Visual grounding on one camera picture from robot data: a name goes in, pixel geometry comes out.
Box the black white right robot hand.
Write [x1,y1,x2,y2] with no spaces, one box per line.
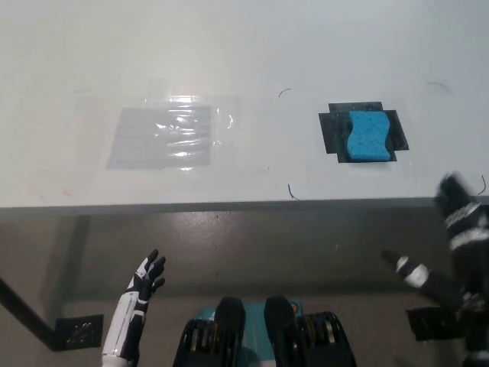
[381,171,489,356]

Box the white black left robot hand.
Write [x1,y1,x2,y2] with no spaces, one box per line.
[101,249,167,361]

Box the blue wavy sponge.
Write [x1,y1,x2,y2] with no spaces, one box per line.
[345,110,397,164]

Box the black tape marked spot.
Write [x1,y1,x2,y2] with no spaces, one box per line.
[318,101,410,165]

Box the black diagonal table leg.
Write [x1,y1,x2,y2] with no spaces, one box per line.
[0,274,62,352]

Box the clear plastic sheet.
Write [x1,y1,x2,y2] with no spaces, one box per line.
[105,105,212,171]

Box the clear plastic film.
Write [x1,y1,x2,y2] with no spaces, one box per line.
[74,91,245,180]

